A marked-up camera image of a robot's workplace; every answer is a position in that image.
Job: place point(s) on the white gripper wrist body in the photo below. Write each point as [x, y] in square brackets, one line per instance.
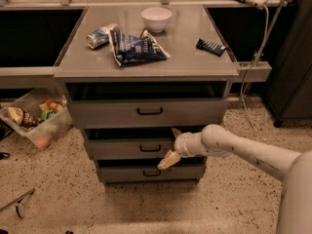
[182, 146]

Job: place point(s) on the grey drawer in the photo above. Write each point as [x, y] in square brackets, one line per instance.
[132, 143]
[135, 170]
[146, 104]

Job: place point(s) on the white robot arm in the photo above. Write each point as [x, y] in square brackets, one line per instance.
[293, 169]

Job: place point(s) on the grey bottom drawer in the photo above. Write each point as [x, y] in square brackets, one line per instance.
[135, 170]

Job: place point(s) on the grey top drawer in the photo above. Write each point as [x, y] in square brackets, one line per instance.
[146, 104]

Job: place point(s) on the dark blue snack bar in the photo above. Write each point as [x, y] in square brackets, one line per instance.
[210, 47]

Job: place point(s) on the blue chip bag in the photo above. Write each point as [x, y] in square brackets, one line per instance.
[129, 48]

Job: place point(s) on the dark cabinet on right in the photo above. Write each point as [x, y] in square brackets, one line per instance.
[288, 92]

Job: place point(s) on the white ceramic bowl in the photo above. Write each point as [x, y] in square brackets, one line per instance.
[156, 19]

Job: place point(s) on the crushed silver soda can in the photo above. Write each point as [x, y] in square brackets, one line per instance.
[100, 36]

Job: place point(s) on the orange fruit in bin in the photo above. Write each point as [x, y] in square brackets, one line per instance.
[53, 105]

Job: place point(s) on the green packet in bin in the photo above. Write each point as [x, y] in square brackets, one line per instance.
[48, 114]

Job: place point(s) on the clear plastic storage bin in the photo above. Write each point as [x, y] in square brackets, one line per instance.
[36, 102]

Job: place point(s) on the brown snack bag in bin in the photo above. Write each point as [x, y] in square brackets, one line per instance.
[22, 117]

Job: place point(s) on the grey drawer cabinet frame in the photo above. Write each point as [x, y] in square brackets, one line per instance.
[81, 64]

